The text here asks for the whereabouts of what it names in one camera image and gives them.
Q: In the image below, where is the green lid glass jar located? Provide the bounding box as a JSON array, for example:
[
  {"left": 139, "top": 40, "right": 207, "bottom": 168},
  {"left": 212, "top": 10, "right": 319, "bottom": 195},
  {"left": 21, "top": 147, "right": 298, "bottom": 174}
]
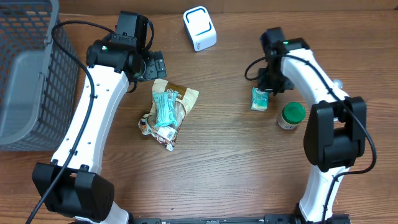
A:
[{"left": 277, "top": 102, "right": 306, "bottom": 130}]

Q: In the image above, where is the green white tissue pack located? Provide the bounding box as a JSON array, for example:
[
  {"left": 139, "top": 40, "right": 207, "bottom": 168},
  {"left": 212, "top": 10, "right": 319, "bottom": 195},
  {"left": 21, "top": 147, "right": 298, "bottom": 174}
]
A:
[{"left": 251, "top": 87, "right": 269, "bottom": 111}]

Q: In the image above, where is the white black barcode scanner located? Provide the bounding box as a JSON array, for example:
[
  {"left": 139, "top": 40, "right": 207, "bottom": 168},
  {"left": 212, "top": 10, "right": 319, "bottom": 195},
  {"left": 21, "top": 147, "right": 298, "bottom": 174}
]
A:
[{"left": 183, "top": 6, "right": 217, "bottom": 52}]

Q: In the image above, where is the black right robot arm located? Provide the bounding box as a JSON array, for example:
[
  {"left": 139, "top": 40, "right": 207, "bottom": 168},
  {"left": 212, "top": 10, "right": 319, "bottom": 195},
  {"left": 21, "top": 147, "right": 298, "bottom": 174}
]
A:
[{"left": 259, "top": 27, "right": 367, "bottom": 223}]

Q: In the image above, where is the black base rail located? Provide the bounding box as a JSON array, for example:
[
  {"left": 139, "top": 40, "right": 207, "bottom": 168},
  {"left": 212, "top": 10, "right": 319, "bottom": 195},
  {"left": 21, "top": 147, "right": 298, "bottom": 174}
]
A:
[{"left": 74, "top": 213, "right": 352, "bottom": 224}]

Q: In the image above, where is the grey plastic mesh basket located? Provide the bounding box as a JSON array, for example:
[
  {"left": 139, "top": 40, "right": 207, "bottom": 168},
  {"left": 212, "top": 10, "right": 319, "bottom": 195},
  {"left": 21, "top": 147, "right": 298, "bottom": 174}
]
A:
[{"left": 1, "top": 0, "right": 79, "bottom": 151}]

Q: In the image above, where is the brown Panera snack bag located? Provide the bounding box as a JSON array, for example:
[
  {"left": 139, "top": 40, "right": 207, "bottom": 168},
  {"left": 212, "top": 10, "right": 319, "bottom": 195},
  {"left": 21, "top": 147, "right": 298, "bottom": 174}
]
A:
[{"left": 149, "top": 79, "right": 199, "bottom": 129}]

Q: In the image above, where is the yellow drink bottle silver cap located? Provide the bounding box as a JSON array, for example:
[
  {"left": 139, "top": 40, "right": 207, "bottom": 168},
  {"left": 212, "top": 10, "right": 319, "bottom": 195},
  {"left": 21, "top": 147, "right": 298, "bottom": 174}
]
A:
[{"left": 333, "top": 79, "right": 343, "bottom": 89}]

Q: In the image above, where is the teal wipes packet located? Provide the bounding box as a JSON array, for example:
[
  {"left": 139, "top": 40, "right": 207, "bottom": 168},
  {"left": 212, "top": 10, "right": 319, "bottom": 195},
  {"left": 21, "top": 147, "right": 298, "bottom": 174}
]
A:
[{"left": 152, "top": 91, "right": 178, "bottom": 128}]

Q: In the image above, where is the small brown snack packet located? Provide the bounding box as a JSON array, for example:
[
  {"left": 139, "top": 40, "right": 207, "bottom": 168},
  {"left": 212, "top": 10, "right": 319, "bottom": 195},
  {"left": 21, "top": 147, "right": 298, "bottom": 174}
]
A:
[{"left": 138, "top": 115, "right": 178, "bottom": 152}]

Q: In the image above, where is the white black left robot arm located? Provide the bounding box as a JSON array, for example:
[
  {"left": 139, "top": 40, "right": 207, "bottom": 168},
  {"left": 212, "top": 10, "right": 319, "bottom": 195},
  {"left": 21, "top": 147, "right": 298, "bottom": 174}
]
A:
[{"left": 32, "top": 11, "right": 167, "bottom": 223}]

